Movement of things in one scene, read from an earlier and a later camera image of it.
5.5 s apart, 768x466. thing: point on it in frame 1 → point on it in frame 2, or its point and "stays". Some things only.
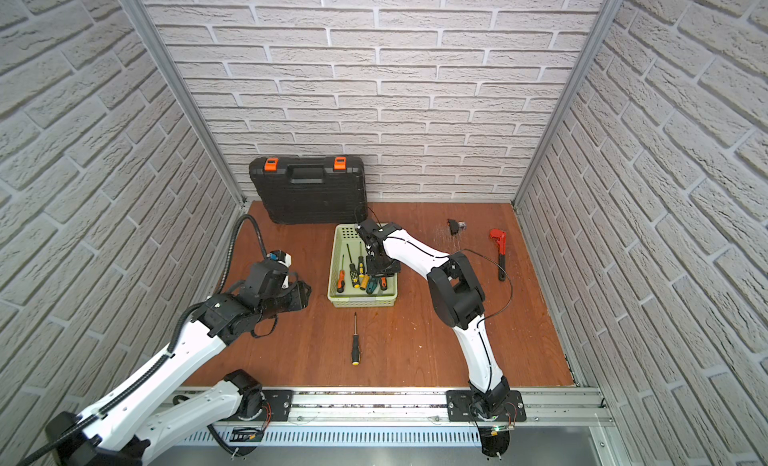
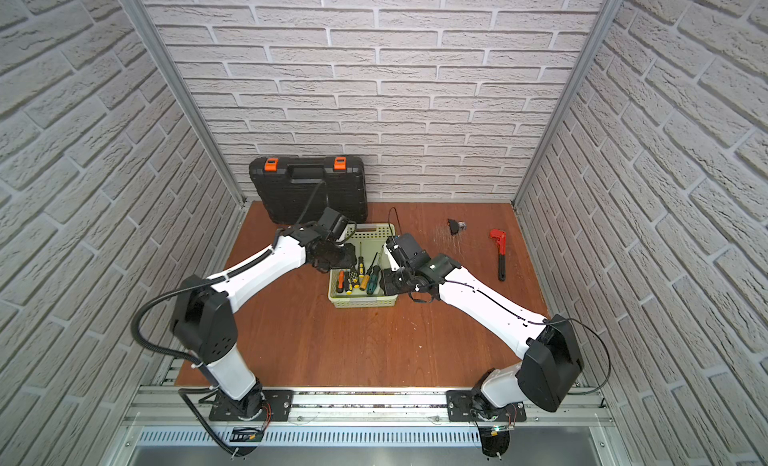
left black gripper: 304,289 → 351,261
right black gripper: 376,272 → 390,285
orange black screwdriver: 341,278 stays
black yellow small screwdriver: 361,263 stays
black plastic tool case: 305,190 stays
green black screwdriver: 372,284 stays
